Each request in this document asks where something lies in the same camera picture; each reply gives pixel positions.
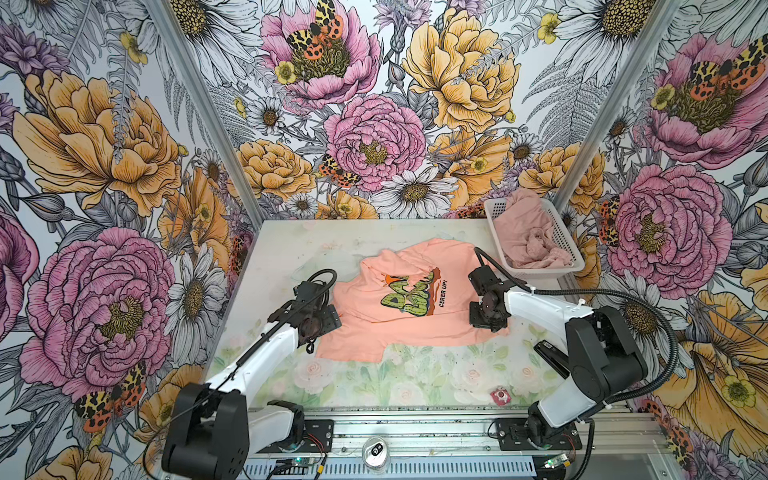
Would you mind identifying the small red white card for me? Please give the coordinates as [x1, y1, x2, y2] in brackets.
[490, 387, 511, 407]

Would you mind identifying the aluminium frame rail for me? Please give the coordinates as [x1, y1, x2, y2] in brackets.
[239, 409, 670, 460]

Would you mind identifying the aluminium corner post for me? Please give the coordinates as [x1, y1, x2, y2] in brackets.
[553, 0, 683, 213]
[147, 1, 264, 233]

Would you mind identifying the right aluminium corner post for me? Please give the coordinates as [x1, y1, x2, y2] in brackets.
[553, 0, 683, 213]

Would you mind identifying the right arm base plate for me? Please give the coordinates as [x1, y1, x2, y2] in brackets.
[488, 417, 583, 451]

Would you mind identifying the white slotted cable duct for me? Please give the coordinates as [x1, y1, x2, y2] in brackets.
[242, 457, 538, 480]

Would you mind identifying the green circuit board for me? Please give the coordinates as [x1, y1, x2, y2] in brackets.
[543, 453, 571, 469]
[275, 457, 321, 470]

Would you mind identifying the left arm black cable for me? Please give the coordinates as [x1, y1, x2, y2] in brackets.
[140, 268, 339, 480]

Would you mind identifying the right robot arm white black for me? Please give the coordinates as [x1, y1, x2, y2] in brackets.
[468, 247, 648, 450]

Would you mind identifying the left green circuit board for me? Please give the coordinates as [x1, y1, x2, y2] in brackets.
[275, 457, 321, 470]

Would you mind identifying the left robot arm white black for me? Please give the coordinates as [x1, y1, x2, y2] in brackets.
[161, 274, 341, 479]

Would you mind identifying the left aluminium corner post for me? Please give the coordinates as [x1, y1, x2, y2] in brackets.
[147, 1, 264, 233]

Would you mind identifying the silver drink can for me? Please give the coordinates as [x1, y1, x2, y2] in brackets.
[362, 436, 390, 474]

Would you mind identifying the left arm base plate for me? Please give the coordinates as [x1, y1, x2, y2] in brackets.
[259, 419, 335, 454]

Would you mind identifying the right green circuit board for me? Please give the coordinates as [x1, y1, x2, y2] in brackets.
[543, 453, 571, 469]

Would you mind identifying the dusty pink garment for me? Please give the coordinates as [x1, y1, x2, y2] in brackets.
[493, 189, 572, 269]

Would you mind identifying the white plastic laundry basket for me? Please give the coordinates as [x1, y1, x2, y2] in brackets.
[484, 190, 585, 279]

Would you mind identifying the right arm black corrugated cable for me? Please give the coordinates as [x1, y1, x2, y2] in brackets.
[473, 247, 680, 404]

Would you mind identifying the peach graphic t-shirt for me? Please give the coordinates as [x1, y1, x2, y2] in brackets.
[315, 239, 509, 363]

